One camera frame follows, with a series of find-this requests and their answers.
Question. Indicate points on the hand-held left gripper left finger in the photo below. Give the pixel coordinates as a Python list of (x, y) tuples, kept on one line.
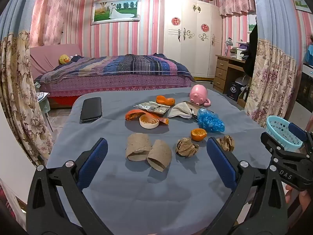
[(94, 161)]

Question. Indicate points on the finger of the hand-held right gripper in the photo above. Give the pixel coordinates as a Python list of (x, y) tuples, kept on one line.
[(273, 144), (297, 132)]

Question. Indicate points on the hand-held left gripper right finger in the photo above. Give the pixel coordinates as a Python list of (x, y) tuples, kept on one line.
[(220, 161)]

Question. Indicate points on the teal plastic basket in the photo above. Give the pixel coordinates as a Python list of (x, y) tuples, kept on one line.
[(277, 129)]

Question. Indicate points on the beige cloth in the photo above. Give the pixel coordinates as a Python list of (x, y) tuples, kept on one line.
[(179, 110)]

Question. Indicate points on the white plastic lid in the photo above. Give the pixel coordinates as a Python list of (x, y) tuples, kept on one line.
[(148, 123)]

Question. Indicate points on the person's right hand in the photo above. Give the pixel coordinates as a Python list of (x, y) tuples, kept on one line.
[(304, 202)]

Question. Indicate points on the crumpled brown paper ball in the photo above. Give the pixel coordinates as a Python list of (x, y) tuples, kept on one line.
[(227, 143), (187, 147)]

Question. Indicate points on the orange half peel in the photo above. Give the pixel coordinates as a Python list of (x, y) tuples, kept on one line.
[(198, 135)]

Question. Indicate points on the blue plastic bag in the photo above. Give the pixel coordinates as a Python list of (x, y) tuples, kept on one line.
[(210, 122)]

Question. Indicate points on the white water dispenser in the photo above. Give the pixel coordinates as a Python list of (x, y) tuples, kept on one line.
[(305, 88)]

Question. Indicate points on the brown cardboard tube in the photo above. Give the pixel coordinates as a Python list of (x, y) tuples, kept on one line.
[(138, 144), (160, 153)]

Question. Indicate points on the black phone case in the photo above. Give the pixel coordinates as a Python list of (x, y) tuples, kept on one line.
[(91, 109)]

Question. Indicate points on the orange plastic wrapper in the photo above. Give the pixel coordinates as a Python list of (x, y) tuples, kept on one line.
[(133, 114)]

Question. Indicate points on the blue and floral curtain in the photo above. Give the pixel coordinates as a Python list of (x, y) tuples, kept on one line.
[(271, 73)]

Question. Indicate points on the black gift bag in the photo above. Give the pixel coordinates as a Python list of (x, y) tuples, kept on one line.
[(233, 91)]

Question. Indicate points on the pink pig cup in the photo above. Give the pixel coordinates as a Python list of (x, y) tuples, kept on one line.
[(199, 94)]

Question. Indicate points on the blue cloth cover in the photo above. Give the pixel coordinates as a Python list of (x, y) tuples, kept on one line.
[(308, 55)]

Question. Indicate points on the pink bed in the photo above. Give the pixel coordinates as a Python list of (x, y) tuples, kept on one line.
[(110, 84)]

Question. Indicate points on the silver foil packet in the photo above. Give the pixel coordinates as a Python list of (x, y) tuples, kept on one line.
[(151, 107)]

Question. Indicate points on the curled orange peel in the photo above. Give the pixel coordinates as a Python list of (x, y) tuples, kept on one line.
[(162, 99)]

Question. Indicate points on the wooden desk with drawers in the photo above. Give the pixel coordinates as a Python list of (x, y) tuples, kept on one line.
[(221, 72)]

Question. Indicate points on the dark cloth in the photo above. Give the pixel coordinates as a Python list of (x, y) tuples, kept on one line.
[(251, 51)]

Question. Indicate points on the white printer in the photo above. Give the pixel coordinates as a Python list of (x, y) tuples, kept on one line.
[(238, 51)]

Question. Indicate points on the patchwork quilt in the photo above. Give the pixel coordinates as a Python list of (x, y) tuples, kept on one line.
[(122, 64)]

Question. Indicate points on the yellow duck plush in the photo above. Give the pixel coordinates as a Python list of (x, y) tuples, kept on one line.
[(64, 60)]

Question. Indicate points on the silver desk lamp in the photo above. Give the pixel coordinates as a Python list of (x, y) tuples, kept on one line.
[(228, 42)]

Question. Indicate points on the beige floral curtain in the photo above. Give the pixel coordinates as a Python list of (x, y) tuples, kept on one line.
[(17, 78)]

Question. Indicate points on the white wardrobe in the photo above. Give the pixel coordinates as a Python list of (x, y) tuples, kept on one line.
[(190, 51)]

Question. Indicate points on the red paper cutout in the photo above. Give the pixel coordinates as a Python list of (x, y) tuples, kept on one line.
[(205, 27), (175, 21)]

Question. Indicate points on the framed wedding photo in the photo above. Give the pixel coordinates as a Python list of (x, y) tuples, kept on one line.
[(115, 11)]

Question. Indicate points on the pink patterned curtain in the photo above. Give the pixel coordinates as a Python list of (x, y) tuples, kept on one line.
[(51, 14)]

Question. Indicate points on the landscape wall picture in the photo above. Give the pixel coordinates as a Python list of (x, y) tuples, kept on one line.
[(251, 24)]

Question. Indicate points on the small wall photo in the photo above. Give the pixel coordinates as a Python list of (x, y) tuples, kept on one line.
[(302, 1)]

